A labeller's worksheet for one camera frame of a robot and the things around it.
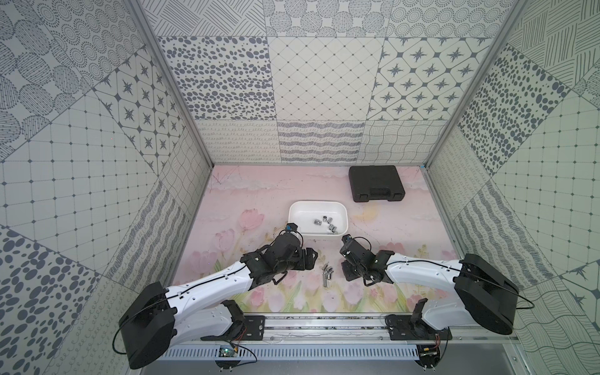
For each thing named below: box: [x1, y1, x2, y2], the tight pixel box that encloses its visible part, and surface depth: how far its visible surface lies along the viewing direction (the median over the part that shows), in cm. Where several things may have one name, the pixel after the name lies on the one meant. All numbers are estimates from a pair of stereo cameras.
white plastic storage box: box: [287, 200, 349, 237], surface depth 100 cm
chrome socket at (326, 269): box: [321, 261, 333, 278], surface depth 88 cm
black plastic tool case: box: [348, 165, 406, 203], surface depth 107 cm
